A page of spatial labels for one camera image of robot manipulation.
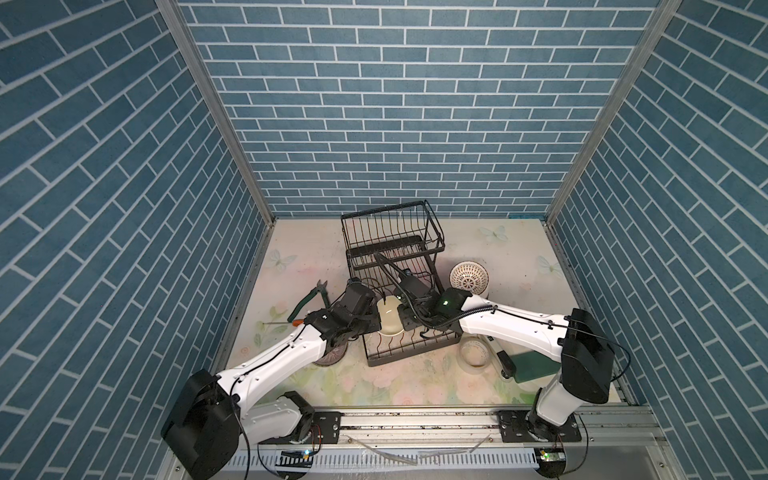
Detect orange handled screwdriver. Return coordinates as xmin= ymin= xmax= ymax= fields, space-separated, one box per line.
xmin=262 ymin=319 xmax=304 ymax=327

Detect white cable tie strip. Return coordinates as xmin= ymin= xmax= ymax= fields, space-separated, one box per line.
xmin=348 ymin=435 xmax=492 ymax=466

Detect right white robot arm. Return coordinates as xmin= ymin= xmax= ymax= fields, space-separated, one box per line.
xmin=392 ymin=273 xmax=615 ymax=441

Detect brown striped ceramic bowl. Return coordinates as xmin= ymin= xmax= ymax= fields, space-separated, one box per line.
xmin=314 ymin=343 xmax=349 ymax=367

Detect right controller board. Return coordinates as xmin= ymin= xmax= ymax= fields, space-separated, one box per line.
xmin=533 ymin=447 xmax=567 ymax=479

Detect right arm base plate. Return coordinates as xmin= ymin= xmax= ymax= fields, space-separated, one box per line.
xmin=495 ymin=409 xmax=582 ymax=443

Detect black wire dish rack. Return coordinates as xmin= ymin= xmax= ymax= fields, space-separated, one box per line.
xmin=341 ymin=200 xmax=461 ymax=367

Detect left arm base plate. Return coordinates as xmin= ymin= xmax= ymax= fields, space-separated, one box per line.
xmin=263 ymin=411 xmax=343 ymax=445

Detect controller board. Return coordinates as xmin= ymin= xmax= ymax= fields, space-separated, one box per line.
xmin=274 ymin=450 xmax=316 ymax=474
xmin=533 ymin=447 xmax=567 ymax=479

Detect green sponge pad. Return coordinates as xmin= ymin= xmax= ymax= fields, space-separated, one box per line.
xmin=510 ymin=351 xmax=560 ymax=384

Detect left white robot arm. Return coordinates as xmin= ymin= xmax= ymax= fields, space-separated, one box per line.
xmin=161 ymin=279 xmax=381 ymax=479

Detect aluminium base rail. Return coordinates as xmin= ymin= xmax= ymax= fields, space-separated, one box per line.
xmin=161 ymin=405 xmax=667 ymax=463

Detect left controller board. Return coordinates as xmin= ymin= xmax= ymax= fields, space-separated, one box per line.
xmin=274 ymin=450 xmax=316 ymax=474

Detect green handled pliers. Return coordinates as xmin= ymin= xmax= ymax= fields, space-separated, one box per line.
xmin=287 ymin=280 xmax=331 ymax=324

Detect cream ceramic bowl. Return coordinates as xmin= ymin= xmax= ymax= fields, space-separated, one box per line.
xmin=377 ymin=295 xmax=404 ymax=337

